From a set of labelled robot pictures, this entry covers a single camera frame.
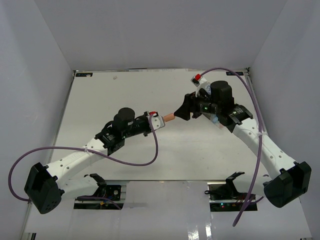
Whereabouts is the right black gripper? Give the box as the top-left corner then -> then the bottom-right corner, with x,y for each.
174,88 -> 221,121

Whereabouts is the orange correction tape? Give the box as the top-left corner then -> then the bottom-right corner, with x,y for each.
163,113 -> 176,122

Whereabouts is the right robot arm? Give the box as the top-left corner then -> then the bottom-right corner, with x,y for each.
174,78 -> 312,208

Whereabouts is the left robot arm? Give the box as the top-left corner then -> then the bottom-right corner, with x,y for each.
24,107 -> 165,214

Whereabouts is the right black corner label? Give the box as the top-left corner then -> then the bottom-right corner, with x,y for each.
225,71 -> 244,76

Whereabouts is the black corner label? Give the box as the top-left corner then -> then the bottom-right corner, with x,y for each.
75,72 -> 93,78
225,71 -> 244,76

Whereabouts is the left black corner label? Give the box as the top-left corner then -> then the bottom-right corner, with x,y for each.
75,72 -> 93,78

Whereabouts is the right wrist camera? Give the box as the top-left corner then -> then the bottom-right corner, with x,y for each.
190,74 -> 211,97

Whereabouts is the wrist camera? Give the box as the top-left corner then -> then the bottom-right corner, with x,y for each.
147,111 -> 166,131
190,74 -> 211,97

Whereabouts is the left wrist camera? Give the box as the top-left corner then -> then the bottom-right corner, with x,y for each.
147,111 -> 166,131

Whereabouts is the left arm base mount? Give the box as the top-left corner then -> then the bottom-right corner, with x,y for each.
73,184 -> 126,210

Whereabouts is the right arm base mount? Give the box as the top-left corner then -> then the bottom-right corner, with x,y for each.
204,181 -> 247,213

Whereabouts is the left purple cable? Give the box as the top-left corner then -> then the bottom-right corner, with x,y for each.
8,113 -> 159,202

